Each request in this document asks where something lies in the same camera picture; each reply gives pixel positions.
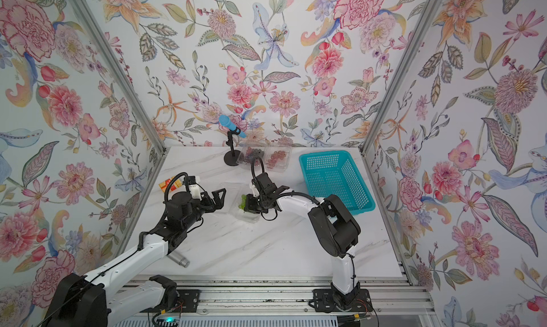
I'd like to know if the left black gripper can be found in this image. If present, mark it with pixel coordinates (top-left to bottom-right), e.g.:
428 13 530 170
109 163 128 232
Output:
181 186 226 230

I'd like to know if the clear clamshell container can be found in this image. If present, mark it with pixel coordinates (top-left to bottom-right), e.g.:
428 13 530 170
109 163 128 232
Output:
237 145 266 170
215 182 262 223
264 147 292 172

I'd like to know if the green grape bunch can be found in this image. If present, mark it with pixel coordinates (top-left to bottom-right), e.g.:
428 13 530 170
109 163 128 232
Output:
238 194 247 212

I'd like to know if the teal plastic mesh basket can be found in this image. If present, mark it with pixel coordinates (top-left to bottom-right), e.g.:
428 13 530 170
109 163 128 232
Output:
299 150 376 216

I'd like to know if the clear clamshell container front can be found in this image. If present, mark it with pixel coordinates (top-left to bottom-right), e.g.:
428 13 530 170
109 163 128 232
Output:
237 145 266 170

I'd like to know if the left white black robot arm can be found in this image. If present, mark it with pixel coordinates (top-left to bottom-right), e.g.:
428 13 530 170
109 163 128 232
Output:
40 172 226 326

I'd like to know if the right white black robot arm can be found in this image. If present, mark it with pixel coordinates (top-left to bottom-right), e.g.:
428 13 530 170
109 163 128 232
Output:
244 172 374 314

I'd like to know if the blue microphone on black stand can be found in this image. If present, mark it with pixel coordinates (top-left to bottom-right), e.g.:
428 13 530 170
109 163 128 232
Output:
219 115 246 167

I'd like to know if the orange yellow snack packet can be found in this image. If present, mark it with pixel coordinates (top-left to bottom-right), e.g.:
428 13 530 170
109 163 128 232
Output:
159 178 178 193

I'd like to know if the grey metal cylinder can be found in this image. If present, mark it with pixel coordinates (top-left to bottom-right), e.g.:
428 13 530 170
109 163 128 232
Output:
168 251 190 268

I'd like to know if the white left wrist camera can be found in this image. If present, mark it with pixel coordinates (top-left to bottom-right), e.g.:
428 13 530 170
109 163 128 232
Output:
187 176 202 200

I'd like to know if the aluminium rail base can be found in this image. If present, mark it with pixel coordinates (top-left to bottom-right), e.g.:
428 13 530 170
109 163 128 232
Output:
169 275 441 326

